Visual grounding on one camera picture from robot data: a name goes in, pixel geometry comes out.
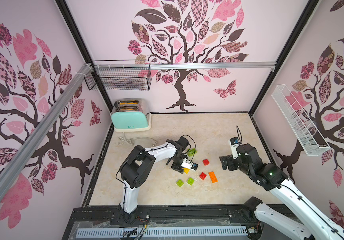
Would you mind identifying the long green lego brick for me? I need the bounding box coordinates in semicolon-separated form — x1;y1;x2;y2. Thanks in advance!
187;148;197;157

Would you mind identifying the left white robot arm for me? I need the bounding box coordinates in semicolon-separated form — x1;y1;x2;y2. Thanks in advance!
116;135;199;223

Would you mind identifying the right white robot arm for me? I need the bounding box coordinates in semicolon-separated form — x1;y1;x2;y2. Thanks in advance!
220;137;344;240

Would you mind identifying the green lego brick lower left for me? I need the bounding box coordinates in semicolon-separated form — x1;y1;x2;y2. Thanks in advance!
176;179;184;188

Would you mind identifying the green lego brick lower right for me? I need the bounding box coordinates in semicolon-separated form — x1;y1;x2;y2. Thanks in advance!
187;178;195;186

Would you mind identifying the red lego brick upper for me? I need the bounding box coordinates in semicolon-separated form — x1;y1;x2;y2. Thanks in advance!
203;159;210;166

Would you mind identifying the red lego brick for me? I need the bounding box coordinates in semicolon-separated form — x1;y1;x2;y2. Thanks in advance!
203;159;210;166
200;173;207;181

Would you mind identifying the orange lego brick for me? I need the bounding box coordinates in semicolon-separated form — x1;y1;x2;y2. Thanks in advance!
209;171;218;183

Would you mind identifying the red lego brick lower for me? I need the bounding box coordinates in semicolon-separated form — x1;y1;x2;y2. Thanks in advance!
200;173;207;181

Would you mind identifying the mint green toaster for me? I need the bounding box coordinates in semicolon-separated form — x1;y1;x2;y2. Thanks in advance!
110;98;152;133

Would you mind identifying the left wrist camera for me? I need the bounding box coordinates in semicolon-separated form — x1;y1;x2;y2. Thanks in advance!
181;159;199;171

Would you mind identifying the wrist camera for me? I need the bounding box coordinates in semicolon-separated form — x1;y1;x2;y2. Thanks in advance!
230;137;241;159
181;159;199;171

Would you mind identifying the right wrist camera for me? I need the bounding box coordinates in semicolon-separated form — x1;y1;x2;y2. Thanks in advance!
230;137;241;159

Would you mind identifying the white wire basket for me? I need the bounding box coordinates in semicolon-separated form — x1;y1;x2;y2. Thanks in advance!
271;85;331;157

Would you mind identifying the white slotted cable duct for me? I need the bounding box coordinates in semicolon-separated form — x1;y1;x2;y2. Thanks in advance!
75;226;248;240

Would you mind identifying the aluminium rail back wall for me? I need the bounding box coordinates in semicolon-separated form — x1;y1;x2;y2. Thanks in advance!
94;62;276;70

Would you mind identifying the aluminium rail wall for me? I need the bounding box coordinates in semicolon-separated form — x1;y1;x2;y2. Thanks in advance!
0;63;92;202
94;62;276;70

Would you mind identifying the black wire basket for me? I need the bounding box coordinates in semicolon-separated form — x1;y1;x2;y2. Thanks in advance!
84;59;152;91

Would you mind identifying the aluminium rail left wall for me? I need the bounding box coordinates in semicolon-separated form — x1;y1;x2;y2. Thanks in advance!
0;63;92;202

